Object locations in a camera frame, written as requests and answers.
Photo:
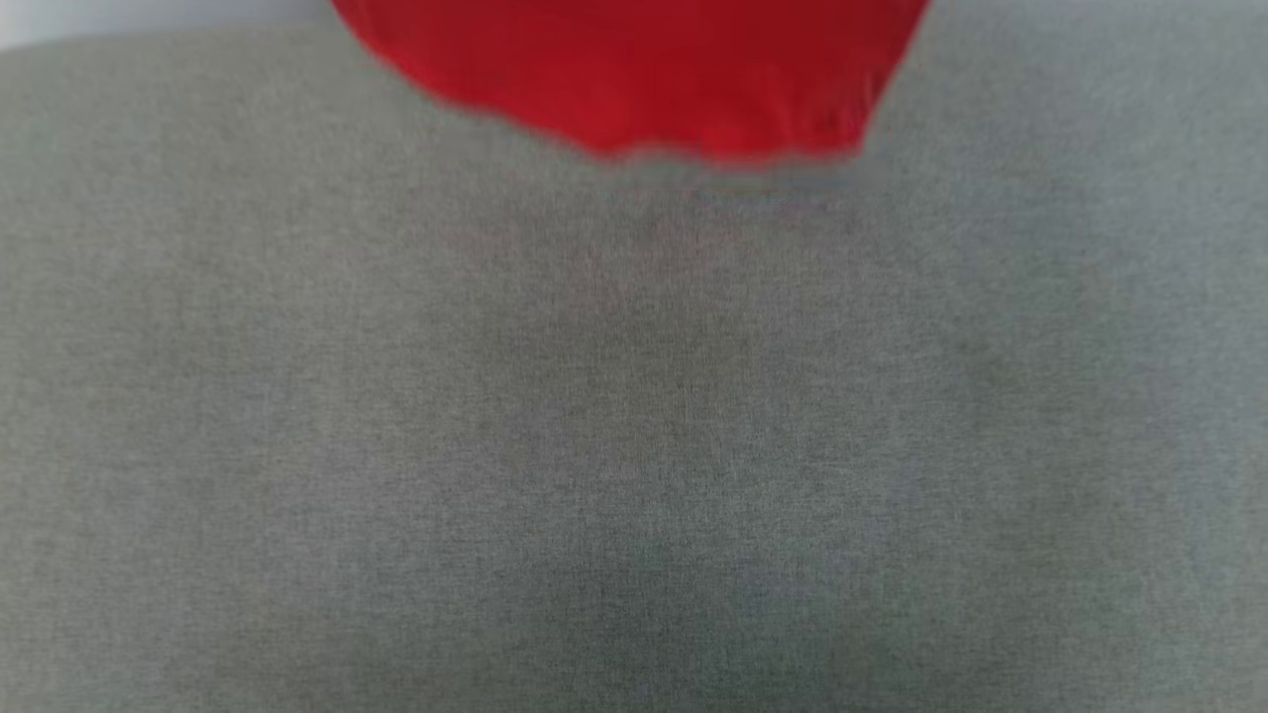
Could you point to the red jersey with white trim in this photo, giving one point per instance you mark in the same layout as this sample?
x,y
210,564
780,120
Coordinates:
x,y
644,69

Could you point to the grey fabric sofa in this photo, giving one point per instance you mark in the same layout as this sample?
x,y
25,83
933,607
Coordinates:
x,y
634,436

